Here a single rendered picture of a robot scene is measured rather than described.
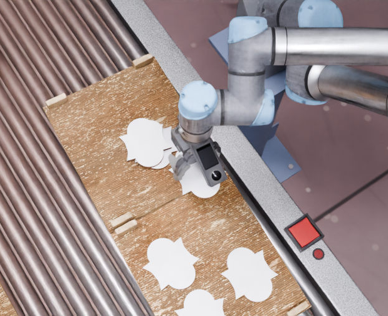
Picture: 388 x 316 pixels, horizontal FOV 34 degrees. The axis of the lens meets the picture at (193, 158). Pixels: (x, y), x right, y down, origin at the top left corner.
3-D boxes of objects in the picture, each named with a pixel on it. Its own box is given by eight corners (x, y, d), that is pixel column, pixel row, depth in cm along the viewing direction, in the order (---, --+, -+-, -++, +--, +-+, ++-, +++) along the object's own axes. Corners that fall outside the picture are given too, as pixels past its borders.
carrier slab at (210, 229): (226, 173, 173) (227, 172, 171) (310, 307, 160) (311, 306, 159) (111, 235, 165) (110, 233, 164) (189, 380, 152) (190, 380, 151)
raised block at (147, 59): (150, 57, 184) (150, 52, 182) (153, 62, 183) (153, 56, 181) (131, 65, 183) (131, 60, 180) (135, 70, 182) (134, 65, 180)
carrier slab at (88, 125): (153, 57, 186) (153, 55, 184) (225, 173, 173) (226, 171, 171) (43, 110, 178) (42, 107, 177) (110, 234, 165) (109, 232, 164)
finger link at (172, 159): (167, 163, 159) (182, 143, 153) (178, 183, 157) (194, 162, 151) (157, 167, 158) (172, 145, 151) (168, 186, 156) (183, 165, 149)
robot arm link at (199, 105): (222, 111, 125) (178, 112, 125) (218, 136, 135) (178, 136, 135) (220, 77, 128) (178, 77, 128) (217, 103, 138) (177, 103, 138)
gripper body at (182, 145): (197, 126, 154) (199, 103, 143) (215, 155, 151) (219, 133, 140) (169, 141, 152) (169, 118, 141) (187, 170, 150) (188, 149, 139)
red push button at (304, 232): (305, 218, 169) (306, 217, 168) (319, 236, 168) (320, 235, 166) (287, 230, 168) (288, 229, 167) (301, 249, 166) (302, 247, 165)
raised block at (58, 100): (65, 96, 178) (64, 91, 176) (68, 101, 178) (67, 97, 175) (46, 105, 177) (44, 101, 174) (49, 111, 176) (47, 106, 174)
